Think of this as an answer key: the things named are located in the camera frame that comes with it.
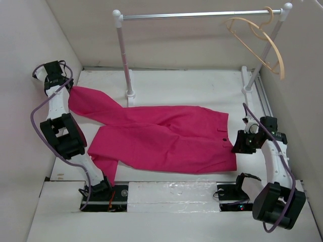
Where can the beige wooden hanger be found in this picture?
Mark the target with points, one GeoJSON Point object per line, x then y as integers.
{"type": "Point", "coordinates": [278, 68]}

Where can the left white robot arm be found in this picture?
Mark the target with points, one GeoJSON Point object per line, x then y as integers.
{"type": "Point", "coordinates": [65, 136]}

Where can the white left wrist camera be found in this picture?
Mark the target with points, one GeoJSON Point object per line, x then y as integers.
{"type": "Point", "coordinates": [40, 74]}

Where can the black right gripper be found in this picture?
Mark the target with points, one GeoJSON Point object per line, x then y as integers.
{"type": "Point", "coordinates": [239, 146]}

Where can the white clothes rack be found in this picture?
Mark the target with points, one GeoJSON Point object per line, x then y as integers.
{"type": "Point", "coordinates": [196, 40]}

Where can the pink trousers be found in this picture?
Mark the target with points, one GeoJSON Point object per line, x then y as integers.
{"type": "Point", "coordinates": [180, 139]}

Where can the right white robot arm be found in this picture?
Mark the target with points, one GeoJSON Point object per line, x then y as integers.
{"type": "Point", "coordinates": [278, 203]}

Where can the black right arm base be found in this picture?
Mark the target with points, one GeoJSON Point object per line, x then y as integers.
{"type": "Point", "coordinates": [231, 197]}

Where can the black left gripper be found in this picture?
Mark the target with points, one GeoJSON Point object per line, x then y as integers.
{"type": "Point", "coordinates": [71, 83]}

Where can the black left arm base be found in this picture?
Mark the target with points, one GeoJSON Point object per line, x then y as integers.
{"type": "Point", "coordinates": [114, 201]}

